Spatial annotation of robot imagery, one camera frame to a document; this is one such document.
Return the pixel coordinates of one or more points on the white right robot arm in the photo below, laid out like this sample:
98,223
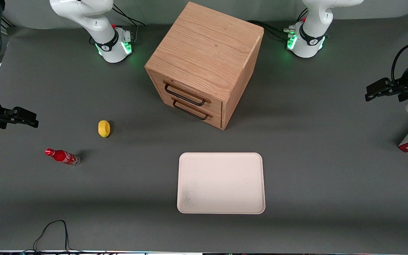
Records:
97,24

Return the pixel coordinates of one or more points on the wooden drawer front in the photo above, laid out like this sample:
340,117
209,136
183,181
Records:
215,106
215,121

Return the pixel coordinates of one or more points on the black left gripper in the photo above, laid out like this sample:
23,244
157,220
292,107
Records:
403,86

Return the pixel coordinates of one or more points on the cream plastic tray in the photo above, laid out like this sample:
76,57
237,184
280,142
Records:
221,184

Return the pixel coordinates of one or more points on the red cola bottle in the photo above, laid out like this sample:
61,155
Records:
62,156

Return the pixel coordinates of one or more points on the yellow lemon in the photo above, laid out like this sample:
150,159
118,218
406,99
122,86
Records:
104,128

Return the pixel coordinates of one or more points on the wooden drawer cabinet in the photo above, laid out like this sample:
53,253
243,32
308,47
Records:
207,49

